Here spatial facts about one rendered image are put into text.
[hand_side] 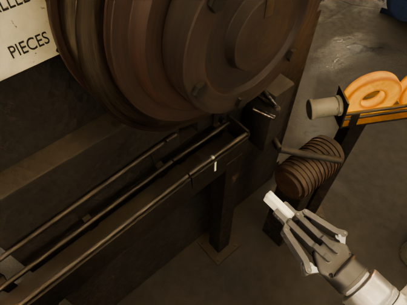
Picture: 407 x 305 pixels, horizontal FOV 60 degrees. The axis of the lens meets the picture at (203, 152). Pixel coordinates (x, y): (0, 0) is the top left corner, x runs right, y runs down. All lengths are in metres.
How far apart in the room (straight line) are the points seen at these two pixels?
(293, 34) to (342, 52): 1.84
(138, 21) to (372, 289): 0.59
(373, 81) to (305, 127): 0.92
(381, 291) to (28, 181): 0.66
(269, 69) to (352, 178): 1.25
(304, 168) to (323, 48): 1.45
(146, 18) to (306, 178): 0.78
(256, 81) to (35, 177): 0.43
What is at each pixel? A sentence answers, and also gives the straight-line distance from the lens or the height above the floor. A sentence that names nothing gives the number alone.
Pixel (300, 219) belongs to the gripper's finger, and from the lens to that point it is 0.77.
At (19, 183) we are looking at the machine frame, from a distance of 0.72.
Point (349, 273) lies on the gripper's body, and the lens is 0.74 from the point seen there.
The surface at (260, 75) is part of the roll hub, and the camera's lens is 0.61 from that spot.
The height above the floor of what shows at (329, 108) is 0.69.
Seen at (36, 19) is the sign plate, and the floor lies 1.13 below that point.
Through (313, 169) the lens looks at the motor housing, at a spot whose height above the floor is 0.52.
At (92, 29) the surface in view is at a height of 1.17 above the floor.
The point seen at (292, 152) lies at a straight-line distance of 1.06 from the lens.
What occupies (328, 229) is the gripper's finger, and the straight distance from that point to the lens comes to 0.78.
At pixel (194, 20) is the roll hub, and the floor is 1.18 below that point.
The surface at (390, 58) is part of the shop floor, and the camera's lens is 2.53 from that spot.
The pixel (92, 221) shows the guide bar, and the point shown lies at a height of 0.68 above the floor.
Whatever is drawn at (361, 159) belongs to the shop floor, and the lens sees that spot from 1.90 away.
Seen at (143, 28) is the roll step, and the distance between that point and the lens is 0.45.
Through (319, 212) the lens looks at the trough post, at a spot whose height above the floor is 0.01.
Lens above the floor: 1.42
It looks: 54 degrees down
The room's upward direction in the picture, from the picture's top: straight up
